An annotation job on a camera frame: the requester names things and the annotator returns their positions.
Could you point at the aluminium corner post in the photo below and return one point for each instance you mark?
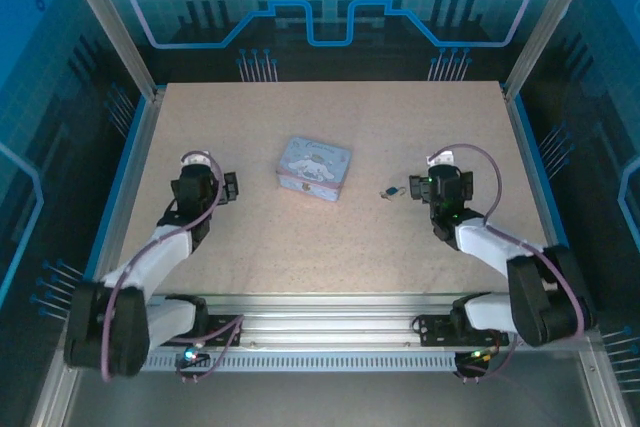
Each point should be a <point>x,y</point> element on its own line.
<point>545,22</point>
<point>107,22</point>

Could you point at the small blue padlock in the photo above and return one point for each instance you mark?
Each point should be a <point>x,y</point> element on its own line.
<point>396,191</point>

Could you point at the small brass key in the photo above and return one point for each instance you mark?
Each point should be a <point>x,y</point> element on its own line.
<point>385,194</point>

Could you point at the pastel cartoon tin box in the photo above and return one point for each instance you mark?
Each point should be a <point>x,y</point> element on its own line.
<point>312,167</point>

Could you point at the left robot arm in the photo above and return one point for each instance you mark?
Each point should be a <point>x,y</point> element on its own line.
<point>150,257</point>

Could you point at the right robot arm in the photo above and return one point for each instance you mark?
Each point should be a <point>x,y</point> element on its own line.
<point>490,247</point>

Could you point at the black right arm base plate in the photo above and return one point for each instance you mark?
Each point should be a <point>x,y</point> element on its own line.
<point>430,332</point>

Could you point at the grey metal bottom panel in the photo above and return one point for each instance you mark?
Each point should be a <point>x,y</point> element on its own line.
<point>325,402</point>

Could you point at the aluminium side frame rail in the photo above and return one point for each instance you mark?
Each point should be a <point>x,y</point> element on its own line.
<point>127,207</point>
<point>537,207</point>

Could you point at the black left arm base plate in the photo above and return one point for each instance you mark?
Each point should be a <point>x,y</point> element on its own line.
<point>220,324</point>

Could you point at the long aluminium frame rail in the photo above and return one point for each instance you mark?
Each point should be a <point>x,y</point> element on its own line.
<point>325,317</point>

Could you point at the green LED connector board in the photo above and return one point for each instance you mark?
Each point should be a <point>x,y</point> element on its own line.
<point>477,354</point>
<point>192,354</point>

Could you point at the blue side trim strip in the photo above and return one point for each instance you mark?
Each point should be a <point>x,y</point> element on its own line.
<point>551,207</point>
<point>111,207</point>

